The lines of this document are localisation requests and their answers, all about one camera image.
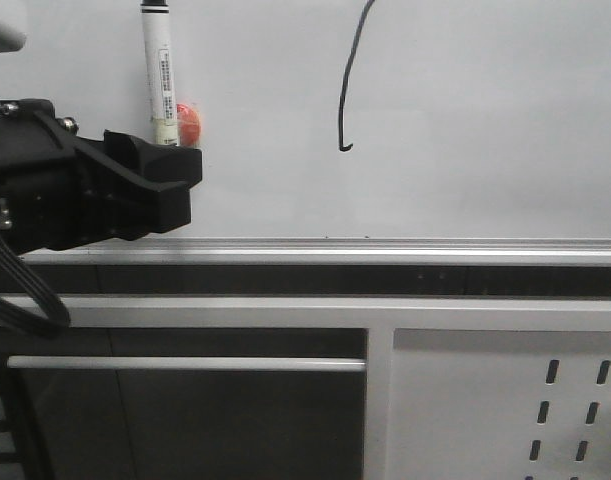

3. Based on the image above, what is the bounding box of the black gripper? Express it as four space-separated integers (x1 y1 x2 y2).
0 98 203 254

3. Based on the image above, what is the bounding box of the red round magnet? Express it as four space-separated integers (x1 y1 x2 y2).
177 103 201 147

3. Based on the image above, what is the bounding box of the white whiteboard marker pen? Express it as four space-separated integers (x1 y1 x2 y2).
140 1 179 146

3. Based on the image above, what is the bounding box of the white horizontal bar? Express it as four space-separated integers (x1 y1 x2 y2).
6 355 366 373

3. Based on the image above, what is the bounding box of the black rack at lower left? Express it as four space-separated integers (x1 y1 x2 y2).
0 354 53 479

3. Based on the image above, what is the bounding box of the white perforated metal panel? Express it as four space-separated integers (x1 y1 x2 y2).
387 329 611 479

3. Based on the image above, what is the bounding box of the black cable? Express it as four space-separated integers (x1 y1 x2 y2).
0 197 72 339

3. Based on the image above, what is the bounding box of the white metal stand frame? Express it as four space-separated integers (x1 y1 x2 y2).
0 295 611 480

